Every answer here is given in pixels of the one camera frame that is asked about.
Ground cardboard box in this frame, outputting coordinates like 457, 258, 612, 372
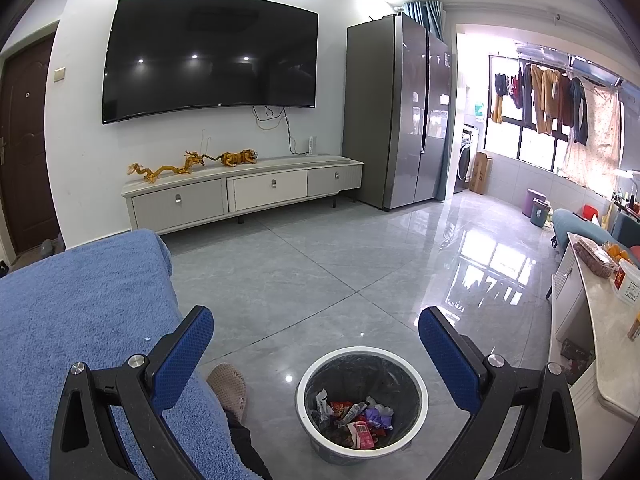
468, 151, 493, 196

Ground dark brown door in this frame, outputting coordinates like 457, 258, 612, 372
0, 32, 62, 256

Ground round white trash bin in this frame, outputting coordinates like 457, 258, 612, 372
295, 346, 430, 466

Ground hanging clothes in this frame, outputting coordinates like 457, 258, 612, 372
490, 62, 591, 146

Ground white tv console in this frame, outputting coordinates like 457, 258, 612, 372
121, 154, 364, 235

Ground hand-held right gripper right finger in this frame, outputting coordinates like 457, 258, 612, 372
418, 306, 583, 480

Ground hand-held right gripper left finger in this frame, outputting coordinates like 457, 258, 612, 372
49, 305, 215, 480

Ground grey bin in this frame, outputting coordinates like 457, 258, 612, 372
530, 199, 552, 231

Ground blue sofa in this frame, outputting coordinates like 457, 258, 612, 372
550, 208, 640, 266

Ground hanging floral sheet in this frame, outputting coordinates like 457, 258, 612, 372
562, 80, 623, 188

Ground oranges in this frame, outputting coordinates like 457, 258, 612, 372
602, 242, 633, 263

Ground purple plastic bag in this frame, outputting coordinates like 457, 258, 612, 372
362, 405, 396, 428

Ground white sideboard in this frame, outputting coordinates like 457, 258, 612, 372
547, 232, 640, 423

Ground golden dragon figurine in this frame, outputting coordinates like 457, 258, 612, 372
126, 150, 208, 183

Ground grey refrigerator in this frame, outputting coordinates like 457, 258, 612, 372
342, 12, 451, 211

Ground washing machine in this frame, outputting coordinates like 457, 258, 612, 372
452, 127, 476, 195

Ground bag of brown snacks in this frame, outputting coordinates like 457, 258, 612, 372
572, 237, 618, 278

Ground golden tiger figurine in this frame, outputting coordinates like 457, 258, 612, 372
216, 150, 259, 167

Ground wall-mounted black television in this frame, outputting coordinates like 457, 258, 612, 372
102, 0, 319, 125

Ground blue curtain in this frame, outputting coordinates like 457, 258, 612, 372
402, 0, 446, 36

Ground purple plastic bin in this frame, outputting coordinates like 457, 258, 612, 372
521, 188, 548, 218

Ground red paper box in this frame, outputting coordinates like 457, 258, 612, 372
347, 420, 378, 448

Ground person's dark trouser leg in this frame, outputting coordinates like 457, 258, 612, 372
222, 410, 273, 480

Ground beige knitted slipper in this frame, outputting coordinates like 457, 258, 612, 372
206, 362, 248, 421

